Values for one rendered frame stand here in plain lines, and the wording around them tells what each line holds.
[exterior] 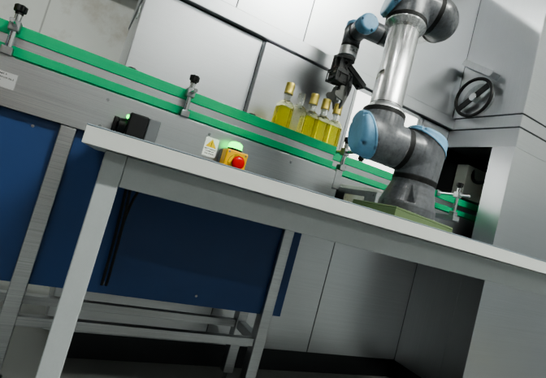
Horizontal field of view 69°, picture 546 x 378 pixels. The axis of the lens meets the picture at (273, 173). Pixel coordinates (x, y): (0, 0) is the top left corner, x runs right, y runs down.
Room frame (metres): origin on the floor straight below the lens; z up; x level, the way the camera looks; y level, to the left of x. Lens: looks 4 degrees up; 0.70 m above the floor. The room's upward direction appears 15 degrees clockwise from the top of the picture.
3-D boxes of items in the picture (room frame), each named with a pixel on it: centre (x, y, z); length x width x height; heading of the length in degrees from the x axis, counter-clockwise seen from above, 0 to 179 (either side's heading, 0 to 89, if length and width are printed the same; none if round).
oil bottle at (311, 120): (1.54, -0.08, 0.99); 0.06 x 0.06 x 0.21; 27
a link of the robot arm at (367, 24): (1.48, -0.20, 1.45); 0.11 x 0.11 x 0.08; 12
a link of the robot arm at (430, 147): (1.07, -0.37, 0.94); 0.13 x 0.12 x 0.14; 102
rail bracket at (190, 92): (1.15, 0.29, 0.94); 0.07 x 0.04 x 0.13; 27
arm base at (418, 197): (1.07, -0.37, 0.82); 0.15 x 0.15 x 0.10
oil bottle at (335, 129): (1.58, -0.19, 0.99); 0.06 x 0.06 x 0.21; 26
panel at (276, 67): (1.76, -0.23, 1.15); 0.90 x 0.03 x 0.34; 117
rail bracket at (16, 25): (0.95, 0.70, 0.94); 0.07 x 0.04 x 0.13; 27
